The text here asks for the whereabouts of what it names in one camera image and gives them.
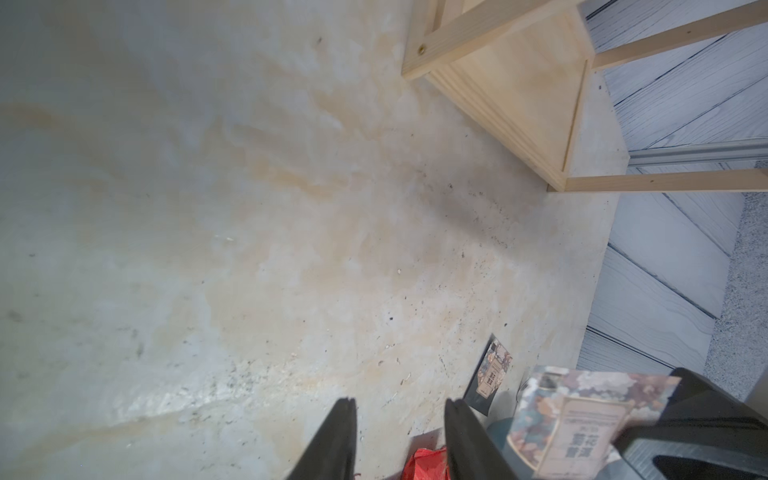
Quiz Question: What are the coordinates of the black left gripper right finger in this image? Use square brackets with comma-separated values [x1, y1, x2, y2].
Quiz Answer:
[444, 399, 517, 480]

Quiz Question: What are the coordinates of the right aluminium corner post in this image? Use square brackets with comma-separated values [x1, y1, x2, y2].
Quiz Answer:
[629, 138, 767, 167]

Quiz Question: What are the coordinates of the blue round plate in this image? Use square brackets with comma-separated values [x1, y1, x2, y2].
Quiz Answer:
[486, 417, 531, 479]

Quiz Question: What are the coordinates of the brown tea bag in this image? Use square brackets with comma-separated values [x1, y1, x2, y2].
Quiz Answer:
[463, 335, 513, 416]
[502, 366, 681, 479]

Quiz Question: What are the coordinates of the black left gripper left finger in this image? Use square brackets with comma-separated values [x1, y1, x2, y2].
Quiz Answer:
[287, 398, 358, 480]

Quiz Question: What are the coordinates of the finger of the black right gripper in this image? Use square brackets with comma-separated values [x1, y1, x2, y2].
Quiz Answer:
[614, 368, 767, 479]

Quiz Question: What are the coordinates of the light wooden two-tier shelf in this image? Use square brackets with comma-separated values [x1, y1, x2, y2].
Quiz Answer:
[402, 1, 767, 193]

